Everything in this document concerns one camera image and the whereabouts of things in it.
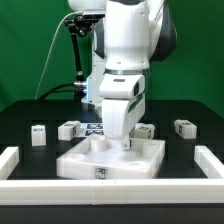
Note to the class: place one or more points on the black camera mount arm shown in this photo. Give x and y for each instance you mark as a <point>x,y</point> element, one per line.
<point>80,26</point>

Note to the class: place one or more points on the white square tabletop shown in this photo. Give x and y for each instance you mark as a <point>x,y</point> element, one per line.
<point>98,158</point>

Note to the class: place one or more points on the fiducial marker sheet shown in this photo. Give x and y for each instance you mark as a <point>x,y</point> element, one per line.
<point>87,129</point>

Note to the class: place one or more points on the white U-shaped obstacle fence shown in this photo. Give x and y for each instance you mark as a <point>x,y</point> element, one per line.
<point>96,192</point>

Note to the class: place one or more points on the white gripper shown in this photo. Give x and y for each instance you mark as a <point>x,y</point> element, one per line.
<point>123,105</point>

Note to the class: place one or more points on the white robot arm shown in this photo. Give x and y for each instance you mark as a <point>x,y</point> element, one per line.
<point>127,36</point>

